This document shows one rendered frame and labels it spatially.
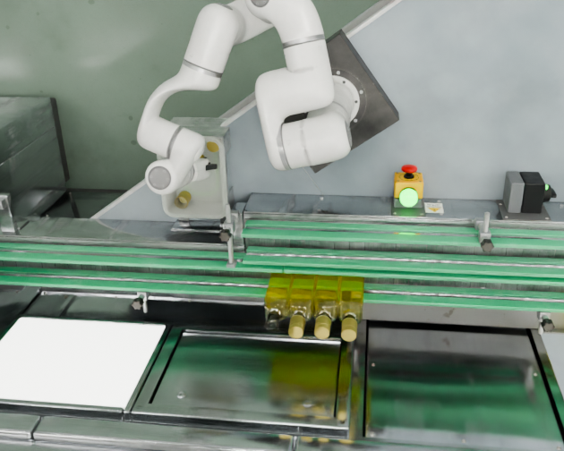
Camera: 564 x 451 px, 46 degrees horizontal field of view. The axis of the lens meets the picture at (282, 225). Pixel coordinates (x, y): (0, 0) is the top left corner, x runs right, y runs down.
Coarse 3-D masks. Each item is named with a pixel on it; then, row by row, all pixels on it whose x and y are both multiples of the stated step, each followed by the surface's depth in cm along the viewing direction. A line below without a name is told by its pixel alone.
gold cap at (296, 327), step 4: (296, 316) 151; (300, 316) 151; (292, 320) 150; (296, 320) 149; (300, 320) 150; (304, 320) 151; (292, 324) 149; (296, 324) 148; (300, 324) 149; (304, 324) 151; (292, 328) 148; (296, 328) 148; (300, 328) 148; (288, 332) 149; (292, 332) 148; (296, 332) 148; (300, 332) 148; (292, 336) 149; (296, 336) 149; (300, 336) 149
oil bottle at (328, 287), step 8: (320, 280) 162; (328, 280) 162; (336, 280) 162; (320, 288) 159; (328, 288) 159; (336, 288) 159; (320, 296) 156; (328, 296) 156; (336, 296) 156; (320, 304) 153; (328, 304) 153; (336, 304) 154; (336, 312) 154
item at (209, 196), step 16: (224, 160) 167; (224, 176) 169; (176, 192) 181; (192, 192) 180; (208, 192) 180; (224, 192) 171; (176, 208) 178; (192, 208) 178; (208, 208) 177; (224, 208) 173
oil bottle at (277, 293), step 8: (272, 280) 163; (280, 280) 163; (288, 280) 163; (272, 288) 160; (280, 288) 160; (288, 288) 160; (272, 296) 157; (280, 296) 157; (288, 296) 158; (264, 304) 156; (272, 304) 155; (280, 304) 155; (264, 312) 157; (280, 312) 155
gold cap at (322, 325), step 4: (320, 316) 150; (324, 316) 150; (316, 320) 150; (320, 320) 149; (324, 320) 149; (328, 320) 149; (316, 324) 149; (320, 324) 148; (324, 324) 148; (328, 324) 148; (316, 328) 147; (320, 328) 147; (324, 328) 147; (328, 328) 147; (316, 332) 148; (320, 332) 147; (324, 332) 147; (328, 332) 147; (320, 336) 148; (324, 336) 148
